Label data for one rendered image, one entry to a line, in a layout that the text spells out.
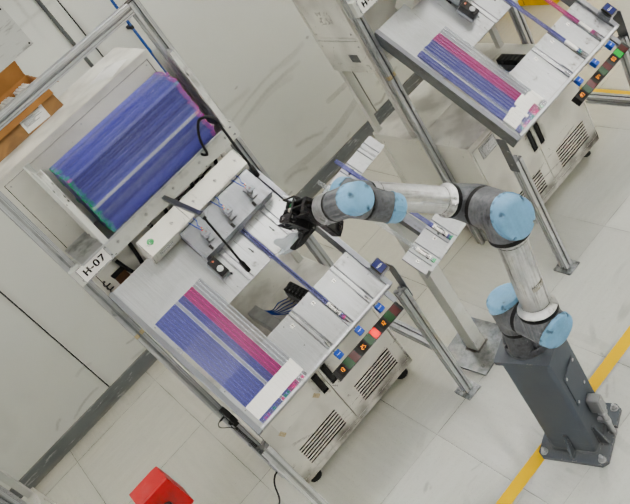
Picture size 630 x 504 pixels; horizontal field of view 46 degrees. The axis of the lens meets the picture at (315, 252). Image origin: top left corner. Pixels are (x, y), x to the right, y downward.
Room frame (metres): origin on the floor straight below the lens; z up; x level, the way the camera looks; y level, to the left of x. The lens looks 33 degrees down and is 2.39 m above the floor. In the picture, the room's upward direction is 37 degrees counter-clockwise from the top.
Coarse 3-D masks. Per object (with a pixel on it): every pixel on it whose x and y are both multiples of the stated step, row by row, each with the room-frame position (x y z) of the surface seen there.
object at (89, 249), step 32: (96, 32) 2.53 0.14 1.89; (64, 64) 2.48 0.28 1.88; (32, 96) 2.44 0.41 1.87; (192, 96) 2.65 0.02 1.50; (0, 128) 2.40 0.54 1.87; (224, 128) 2.51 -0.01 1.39; (192, 160) 2.46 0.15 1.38; (96, 224) 2.50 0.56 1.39; (96, 256) 2.35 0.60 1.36; (288, 288) 2.51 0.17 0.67; (256, 320) 2.50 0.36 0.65
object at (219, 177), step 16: (224, 160) 2.52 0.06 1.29; (240, 160) 2.50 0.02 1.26; (208, 176) 2.49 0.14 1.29; (224, 176) 2.47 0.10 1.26; (192, 192) 2.46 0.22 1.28; (208, 192) 2.45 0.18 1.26; (176, 208) 2.44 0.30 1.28; (160, 224) 2.41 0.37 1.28; (176, 224) 2.40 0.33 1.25; (144, 240) 2.39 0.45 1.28; (160, 240) 2.37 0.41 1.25; (176, 240) 2.41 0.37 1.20; (144, 256) 2.46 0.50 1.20; (160, 256) 2.38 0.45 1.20
